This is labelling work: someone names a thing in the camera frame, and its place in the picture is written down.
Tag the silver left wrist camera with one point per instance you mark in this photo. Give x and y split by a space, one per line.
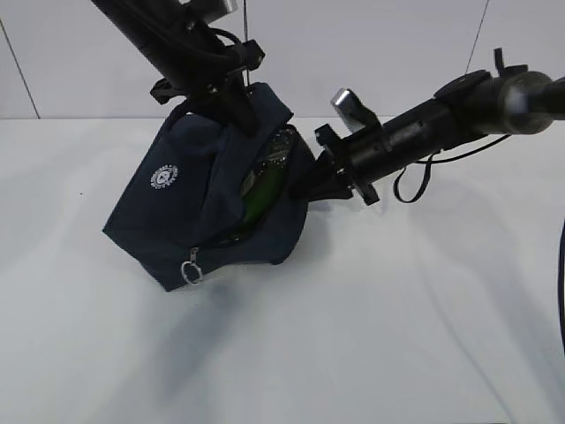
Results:
211 10

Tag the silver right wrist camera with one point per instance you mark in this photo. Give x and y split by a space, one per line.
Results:
354 114

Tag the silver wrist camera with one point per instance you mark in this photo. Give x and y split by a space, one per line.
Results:
211 10
354 114

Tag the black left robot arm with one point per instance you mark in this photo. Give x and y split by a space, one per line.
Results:
150 25

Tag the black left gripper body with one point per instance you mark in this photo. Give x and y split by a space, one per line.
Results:
195 73

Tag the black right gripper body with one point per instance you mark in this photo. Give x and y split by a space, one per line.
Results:
346 174

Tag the navy blue lunch bag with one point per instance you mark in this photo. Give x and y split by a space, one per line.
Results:
180 215

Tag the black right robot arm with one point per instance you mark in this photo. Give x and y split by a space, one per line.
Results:
467 109

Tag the green cucumber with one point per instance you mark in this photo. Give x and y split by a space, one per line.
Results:
265 180

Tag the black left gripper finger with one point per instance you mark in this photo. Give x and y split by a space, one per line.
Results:
235 104

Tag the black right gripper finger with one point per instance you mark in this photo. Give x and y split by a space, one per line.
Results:
312 179

